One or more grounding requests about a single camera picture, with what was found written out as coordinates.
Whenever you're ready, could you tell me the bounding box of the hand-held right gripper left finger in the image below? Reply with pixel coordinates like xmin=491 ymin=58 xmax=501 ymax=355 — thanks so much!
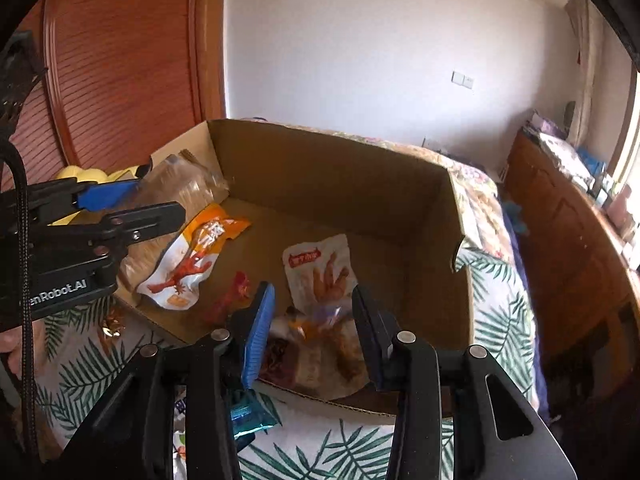
xmin=50 ymin=282 xmax=277 ymax=480

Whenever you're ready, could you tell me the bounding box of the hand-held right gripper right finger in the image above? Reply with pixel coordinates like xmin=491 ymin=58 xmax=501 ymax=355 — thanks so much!
xmin=351 ymin=285 xmax=578 ymax=480

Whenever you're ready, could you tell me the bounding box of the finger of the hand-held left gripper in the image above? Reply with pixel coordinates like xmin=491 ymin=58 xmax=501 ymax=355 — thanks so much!
xmin=30 ymin=201 xmax=187 ymax=261
xmin=0 ymin=177 xmax=143 ymax=217

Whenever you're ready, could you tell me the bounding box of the clear brown bread packet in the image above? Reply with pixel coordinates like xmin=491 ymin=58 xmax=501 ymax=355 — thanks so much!
xmin=117 ymin=152 xmax=231 ymax=293

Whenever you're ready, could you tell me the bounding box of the red snack packet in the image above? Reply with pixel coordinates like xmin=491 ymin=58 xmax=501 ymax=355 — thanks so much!
xmin=202 ymin=271 xmax=253 ymax=323

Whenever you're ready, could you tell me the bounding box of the orange white snack packet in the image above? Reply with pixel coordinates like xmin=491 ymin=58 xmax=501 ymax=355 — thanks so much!
xmin=136 ymin=203 xmax=251 ymax=309

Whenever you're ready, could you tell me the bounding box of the white clear meat packet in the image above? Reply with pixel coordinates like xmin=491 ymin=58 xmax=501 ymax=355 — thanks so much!
xmin=260 ymin=305 xmax=373 ymax=401

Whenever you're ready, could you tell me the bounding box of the white red label packet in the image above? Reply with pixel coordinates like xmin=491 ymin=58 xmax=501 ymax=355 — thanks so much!
xmin=282 ymin=234 xmax=357 ymax=321

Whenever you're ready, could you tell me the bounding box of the brown cardboard box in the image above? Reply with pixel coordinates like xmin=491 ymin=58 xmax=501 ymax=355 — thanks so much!
xmin=112 ymin=119 xmax=483 ymax=418

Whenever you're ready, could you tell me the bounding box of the person's left hand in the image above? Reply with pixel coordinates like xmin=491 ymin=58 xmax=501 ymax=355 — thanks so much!
xmin=0 ymin=330 xmax=27 ymax=381

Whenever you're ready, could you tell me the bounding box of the yellow plush toy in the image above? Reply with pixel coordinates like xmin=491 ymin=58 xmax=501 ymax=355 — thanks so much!
xmin=55 ymin=162 xmax=151 ymax=226

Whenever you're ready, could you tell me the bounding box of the gold candy packet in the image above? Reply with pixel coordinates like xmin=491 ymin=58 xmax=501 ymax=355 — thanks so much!
xmin=97 ymin=307 xmax=126 ymax=353

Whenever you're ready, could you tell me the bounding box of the teal snack packet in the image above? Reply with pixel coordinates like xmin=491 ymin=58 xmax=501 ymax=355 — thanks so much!
xmin=229 ymin=389 xmax=277 ymax=438

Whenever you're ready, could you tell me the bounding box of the leaf print blanket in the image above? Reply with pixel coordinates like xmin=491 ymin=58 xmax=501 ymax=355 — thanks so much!
xmin=30 ymin=240 xmax=541 ymax=480

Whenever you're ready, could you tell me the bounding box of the white blue print packet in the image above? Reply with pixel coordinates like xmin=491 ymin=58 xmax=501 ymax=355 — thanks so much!
xmin=171 ymin=385 xmax=191 ymax=480

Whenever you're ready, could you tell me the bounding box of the wooden slatted wardrobe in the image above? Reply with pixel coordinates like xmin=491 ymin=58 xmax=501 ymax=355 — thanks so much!
xmin=0 ymin=0 xmax=227 ymax=191

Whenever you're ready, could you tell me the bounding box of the blue cloth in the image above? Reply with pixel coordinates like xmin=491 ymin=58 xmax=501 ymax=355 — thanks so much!
xmin=501 ymin=200 xmax=532 ymax=237

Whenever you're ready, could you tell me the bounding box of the wooden cabinet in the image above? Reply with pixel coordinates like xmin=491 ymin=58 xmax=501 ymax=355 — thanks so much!
xmin=502 ymin=130 xmax=640 ymax=401

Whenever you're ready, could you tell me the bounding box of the printed cloth bundle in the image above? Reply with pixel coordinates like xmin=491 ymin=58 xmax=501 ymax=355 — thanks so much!
xmin=530 ymin=110 xmax=596 ymax=186

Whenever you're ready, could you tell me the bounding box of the blue box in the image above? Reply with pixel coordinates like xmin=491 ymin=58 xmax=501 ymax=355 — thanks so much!
xmin=575 ymin=147 xmax=607 ymax=172

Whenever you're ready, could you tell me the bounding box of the pink box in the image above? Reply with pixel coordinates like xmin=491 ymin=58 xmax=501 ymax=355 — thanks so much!
xmin=612 ymin=185 xmax=634 ymax=222

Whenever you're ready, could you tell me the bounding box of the window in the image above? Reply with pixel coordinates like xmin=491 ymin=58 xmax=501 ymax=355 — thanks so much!
xmin=615 ymin=70 xmax=640 ymax=186

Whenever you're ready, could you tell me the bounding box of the patterned curtain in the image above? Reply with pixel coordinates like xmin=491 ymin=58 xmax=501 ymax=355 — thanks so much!
xmin=565 ymin=0 xmax=607 ymax=147

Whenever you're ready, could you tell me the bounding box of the black braided cable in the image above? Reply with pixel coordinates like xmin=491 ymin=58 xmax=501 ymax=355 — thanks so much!
xmin=0 ymin=137 xmax=41 ymax=461

